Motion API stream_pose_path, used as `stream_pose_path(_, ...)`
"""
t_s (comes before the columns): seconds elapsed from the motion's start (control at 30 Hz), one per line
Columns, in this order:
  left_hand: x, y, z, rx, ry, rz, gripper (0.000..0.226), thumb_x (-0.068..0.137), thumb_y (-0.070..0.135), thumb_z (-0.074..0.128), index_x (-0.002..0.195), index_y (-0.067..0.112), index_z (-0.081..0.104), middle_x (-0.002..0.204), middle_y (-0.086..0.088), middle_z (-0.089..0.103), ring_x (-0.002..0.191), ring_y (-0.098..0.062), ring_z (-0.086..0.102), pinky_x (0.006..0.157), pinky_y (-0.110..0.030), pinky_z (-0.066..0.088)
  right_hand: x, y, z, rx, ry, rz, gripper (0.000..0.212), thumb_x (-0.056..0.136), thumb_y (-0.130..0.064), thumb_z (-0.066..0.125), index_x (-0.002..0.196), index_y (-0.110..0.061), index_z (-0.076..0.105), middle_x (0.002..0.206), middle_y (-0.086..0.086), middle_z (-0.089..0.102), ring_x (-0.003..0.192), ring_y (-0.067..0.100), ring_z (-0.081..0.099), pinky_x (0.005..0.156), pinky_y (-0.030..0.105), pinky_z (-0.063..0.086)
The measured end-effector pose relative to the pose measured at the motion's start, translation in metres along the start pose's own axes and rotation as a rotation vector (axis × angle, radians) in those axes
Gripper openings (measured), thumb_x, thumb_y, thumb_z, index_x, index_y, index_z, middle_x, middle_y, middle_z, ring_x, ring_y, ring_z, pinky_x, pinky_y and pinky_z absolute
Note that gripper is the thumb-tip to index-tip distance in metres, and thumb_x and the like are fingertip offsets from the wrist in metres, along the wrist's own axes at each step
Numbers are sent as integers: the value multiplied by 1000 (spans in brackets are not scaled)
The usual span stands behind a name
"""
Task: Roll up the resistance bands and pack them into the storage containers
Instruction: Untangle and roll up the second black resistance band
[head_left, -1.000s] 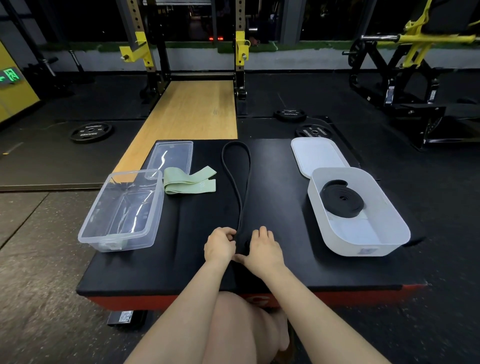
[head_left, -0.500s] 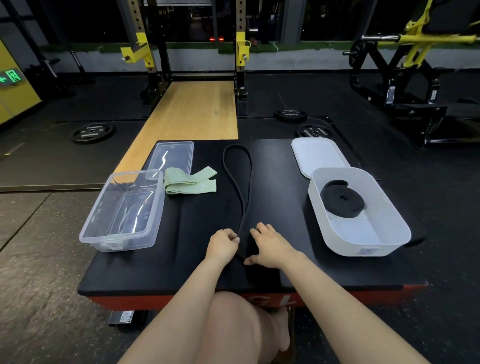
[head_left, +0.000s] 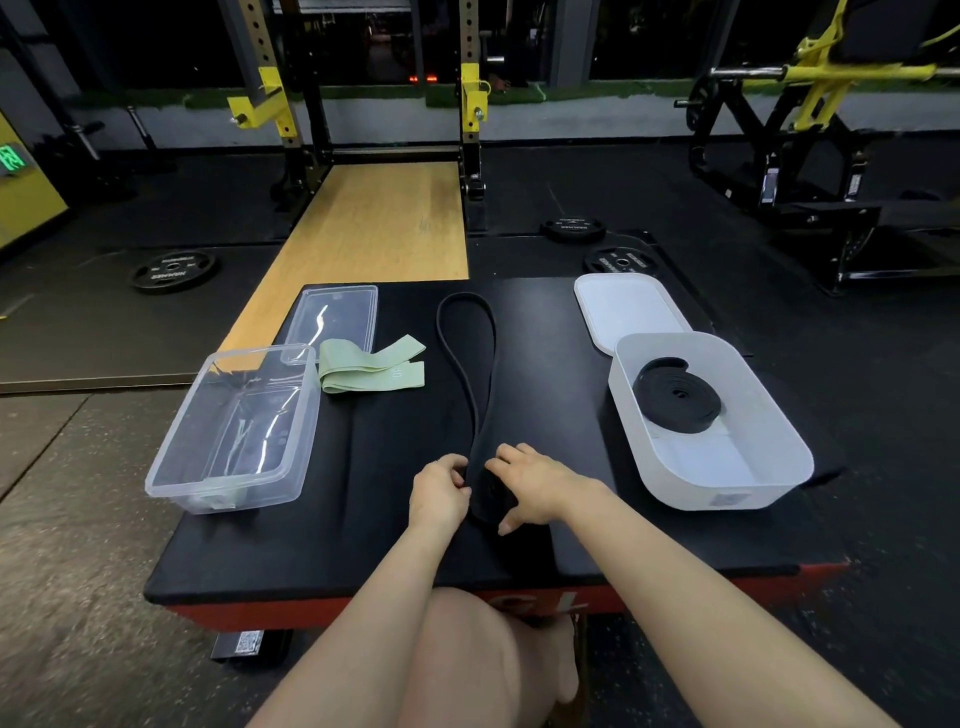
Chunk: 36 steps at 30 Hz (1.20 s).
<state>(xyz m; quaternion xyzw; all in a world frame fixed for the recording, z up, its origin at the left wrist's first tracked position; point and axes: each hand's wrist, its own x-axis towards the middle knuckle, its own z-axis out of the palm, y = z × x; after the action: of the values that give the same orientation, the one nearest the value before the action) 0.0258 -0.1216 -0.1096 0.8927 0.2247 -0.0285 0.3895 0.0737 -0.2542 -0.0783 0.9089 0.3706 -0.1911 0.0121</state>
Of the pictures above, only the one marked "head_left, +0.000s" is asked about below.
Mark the black plyo platform red side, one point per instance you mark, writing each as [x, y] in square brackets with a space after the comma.
[360, 525]

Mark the person's left forearm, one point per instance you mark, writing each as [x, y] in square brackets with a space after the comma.
[352, 645]

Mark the person's right hand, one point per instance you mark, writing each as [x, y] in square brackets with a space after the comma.
[547, 487]

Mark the clear plastic lid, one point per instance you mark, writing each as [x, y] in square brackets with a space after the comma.
[330, 319]

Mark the black weight plate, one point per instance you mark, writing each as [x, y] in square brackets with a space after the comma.
[175, 271]
[621, 261]
[573, 230]

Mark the wide black resistance band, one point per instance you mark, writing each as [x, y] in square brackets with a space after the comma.
[677, 396]

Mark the white plastic bin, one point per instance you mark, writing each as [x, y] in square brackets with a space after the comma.
[772, 465]

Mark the yellow black exercise machine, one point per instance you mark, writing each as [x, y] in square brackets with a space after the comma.
[795, 142]

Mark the clear plastic container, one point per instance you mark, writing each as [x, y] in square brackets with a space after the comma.
[225, 435]

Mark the green exit sign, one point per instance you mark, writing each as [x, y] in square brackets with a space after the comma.
[11, 160]

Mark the yellow black squat rack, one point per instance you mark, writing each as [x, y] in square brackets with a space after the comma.
[469, 127]

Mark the brown sandal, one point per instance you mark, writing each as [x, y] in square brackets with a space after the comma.
[579, 675]

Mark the person's left hand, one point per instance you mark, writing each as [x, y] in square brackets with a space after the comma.
[439, 499]

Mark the thin black resistance band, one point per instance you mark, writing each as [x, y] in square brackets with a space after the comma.
[457, 375]

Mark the grey window blind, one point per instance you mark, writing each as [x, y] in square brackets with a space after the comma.
[345, 6]

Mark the light green resistance band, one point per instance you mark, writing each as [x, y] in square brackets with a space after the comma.
[214, 501]
[371, 381]
[356, 354]

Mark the white plastic lid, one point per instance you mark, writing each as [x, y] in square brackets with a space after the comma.
[630, 307]

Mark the black upright bar holder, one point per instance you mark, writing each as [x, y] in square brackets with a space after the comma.
[144, 131]

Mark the person's right forearm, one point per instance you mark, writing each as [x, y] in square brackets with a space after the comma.
[720, 615]

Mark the wooden lifting platform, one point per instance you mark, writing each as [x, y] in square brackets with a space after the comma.
[367, 225]

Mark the person's left leg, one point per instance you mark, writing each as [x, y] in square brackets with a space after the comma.
[465, 660]

